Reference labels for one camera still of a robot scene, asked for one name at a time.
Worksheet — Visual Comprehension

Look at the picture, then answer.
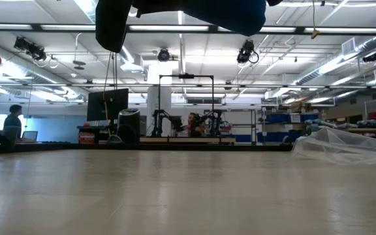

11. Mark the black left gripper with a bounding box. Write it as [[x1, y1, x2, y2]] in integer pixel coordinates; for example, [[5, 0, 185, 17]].
[[95, 0, 189, 54]]

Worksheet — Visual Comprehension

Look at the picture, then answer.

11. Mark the blue elastic bandage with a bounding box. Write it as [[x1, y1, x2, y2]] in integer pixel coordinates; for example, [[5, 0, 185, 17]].
[[181, 0, 268, 37]]

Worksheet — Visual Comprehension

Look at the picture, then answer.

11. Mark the clear plastic bag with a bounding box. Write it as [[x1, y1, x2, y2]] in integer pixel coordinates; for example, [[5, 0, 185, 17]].
[[292, 126, 376, 166]]

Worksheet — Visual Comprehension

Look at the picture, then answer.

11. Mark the black monitor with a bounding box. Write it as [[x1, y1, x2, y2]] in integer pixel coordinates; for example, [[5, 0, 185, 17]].
[[86, 87, 129, 122]]

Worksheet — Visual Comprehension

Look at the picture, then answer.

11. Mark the overhead light bar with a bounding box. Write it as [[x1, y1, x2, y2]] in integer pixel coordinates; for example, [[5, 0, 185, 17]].
[[0, 22, 376, 37]]

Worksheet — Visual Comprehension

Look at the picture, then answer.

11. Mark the black tower fan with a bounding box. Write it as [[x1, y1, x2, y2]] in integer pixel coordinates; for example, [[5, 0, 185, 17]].
[[116, 108, 142, 145]]

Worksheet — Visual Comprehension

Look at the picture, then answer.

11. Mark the red storage shelf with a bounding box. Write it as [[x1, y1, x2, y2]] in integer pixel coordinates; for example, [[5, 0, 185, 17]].
[[77, 131, 97, 145]]

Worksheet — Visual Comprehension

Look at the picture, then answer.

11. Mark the person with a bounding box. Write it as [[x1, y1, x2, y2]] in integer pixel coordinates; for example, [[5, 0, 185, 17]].
[[2, 104, 24, 149], [184, 112, 208, 138]]

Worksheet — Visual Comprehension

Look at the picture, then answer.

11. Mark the blue storage bin shelf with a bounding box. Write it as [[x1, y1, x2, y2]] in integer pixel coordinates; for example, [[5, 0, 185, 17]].
[[262, 112, 320, 143]]

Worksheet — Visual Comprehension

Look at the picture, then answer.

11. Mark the black ceiling-mounted camera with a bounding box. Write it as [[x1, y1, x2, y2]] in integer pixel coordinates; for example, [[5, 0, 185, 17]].
[[13, 35, 48, 63], [236, 39, 260, 65], [157, 48, 171, 63]]

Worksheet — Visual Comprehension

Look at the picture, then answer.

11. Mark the black aluminium table frame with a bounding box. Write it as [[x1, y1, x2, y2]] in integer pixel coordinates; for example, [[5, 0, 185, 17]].
[[0, 125, 294, 155]]

